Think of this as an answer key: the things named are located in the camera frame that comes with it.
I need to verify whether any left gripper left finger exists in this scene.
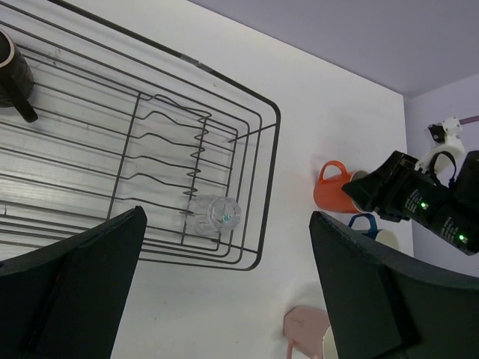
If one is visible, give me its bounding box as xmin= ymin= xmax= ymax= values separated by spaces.
xmin=1 ymin=206 xmax=147 ymax=358

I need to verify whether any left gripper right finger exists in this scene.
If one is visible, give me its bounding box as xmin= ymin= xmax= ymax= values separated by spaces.
xmin=309 ymin=211 xmax=478 ymax=358

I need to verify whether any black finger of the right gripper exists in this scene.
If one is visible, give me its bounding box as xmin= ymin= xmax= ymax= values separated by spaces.
xmin=341 ymin=168 xmax=389 ymax=212

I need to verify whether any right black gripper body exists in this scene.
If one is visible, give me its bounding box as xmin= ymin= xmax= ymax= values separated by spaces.
xmin=373 ymin=151 xmax=427 ymax=223

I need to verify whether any orange mug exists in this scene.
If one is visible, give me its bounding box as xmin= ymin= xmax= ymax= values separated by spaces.
xmin=313 ymin=160 xmax=368 ymax=214

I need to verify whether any pink mug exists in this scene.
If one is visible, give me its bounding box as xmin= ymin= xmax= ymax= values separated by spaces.
xmin=283 ymin=305 xmax=339 ymax=359

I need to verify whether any clear glass cup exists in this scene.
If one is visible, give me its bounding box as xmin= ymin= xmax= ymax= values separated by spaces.
xmin=186 ymin=194 xmax=242 ymax=236

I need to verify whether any dark wire dish rack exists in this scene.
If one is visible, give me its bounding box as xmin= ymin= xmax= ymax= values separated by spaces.
xmin=1 ymin=1 xmax=281 ymax=271

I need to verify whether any dark grey mug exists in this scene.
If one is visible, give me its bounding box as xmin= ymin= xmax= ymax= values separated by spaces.
xmin=1 ymin=29 xmax=38 ymax=123

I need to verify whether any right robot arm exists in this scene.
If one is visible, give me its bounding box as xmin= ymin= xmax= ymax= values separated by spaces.
xmin=342 ymin=150 xmax=478 ymax=255

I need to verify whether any blue mug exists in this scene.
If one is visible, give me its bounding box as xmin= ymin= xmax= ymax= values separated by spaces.
xmin=348 ymin=213 xmax=400 ymax=251

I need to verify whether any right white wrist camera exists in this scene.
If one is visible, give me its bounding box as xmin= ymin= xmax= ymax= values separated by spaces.
xmin=415 ymin=117 xmax=466 ymax=174

